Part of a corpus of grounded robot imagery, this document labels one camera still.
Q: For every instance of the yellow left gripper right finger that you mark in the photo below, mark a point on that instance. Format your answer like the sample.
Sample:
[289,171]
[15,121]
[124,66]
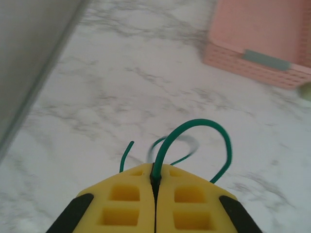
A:
[192,194]

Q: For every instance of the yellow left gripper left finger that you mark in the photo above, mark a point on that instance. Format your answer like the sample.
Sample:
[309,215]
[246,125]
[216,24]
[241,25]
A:
[121,194]

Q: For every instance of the pale green perforated plastic basket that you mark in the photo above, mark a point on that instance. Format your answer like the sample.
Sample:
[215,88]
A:
[306,91]

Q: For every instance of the pink perforated plastic basket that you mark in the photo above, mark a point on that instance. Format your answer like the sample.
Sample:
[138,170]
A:
[255,24]

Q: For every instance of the aluminium frame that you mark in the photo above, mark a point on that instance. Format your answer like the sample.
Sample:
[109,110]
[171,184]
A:
[39,80]

